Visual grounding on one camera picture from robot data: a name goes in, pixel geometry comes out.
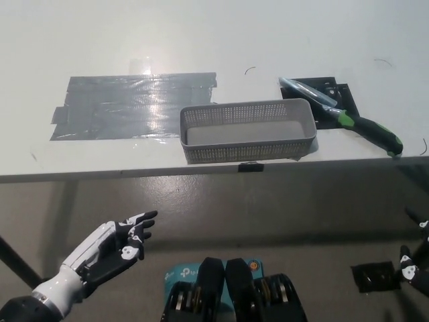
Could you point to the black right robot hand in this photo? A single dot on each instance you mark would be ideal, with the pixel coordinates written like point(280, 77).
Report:
point(415, 275)

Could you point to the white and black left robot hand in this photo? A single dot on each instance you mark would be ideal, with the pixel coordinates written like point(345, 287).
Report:
point(104, 258)

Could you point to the black tape patch on desk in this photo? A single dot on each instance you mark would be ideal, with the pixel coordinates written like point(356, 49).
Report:
point(347, 97)

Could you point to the black slanted table leg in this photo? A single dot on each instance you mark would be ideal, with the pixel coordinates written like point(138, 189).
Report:
point(425, 244)
point(16, 260)

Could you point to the large black floor tape square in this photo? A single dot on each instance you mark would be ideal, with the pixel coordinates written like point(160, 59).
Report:
point(373, 276)

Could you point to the teal tp-link box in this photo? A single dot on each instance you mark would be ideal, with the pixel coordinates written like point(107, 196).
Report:
point(181, 273)

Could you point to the small black tape strip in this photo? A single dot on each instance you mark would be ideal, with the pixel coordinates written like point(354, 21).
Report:
point(250, 167)

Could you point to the grey perforated plastic basket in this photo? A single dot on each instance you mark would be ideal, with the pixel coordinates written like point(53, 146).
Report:
point(241, 152)

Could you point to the grey duct tape patch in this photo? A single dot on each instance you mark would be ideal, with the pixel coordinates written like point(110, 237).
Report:
point(120, 102)

